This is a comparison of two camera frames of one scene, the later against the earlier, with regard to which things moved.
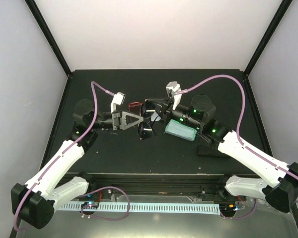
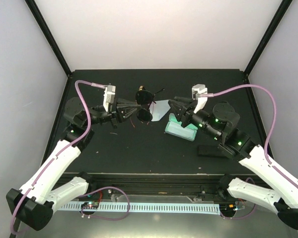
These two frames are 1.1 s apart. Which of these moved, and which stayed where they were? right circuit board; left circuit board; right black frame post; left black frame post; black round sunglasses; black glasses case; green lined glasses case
Moved: black round sunglasses
Stayed: green lined glasses case; left black frame post; left circuit board; black glasses case; right black frame post; right circuit board
